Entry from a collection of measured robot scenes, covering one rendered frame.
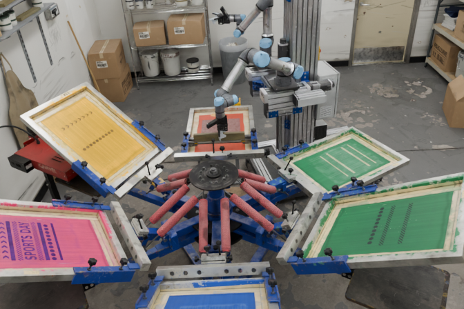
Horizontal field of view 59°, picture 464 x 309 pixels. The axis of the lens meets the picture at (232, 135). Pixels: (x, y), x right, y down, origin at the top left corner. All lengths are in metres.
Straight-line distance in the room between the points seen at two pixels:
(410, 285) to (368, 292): 0.23
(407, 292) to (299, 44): 2.19
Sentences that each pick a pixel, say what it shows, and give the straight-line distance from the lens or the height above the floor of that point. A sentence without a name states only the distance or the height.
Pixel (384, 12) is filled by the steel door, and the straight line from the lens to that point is 7.20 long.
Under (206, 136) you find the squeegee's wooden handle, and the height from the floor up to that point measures 1.08.
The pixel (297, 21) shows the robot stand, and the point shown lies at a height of 1.75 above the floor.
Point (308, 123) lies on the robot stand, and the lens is 4.08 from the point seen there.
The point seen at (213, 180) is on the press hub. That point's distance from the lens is 2.41.
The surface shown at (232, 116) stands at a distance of 3.73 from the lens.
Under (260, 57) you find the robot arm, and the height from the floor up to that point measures 1.66.
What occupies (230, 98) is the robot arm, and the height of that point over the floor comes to 1.38.
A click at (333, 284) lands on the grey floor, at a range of 3.58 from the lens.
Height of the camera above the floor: 2.80
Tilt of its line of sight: 32 degrees down
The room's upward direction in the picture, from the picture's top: 4 degrees counter-clockwise
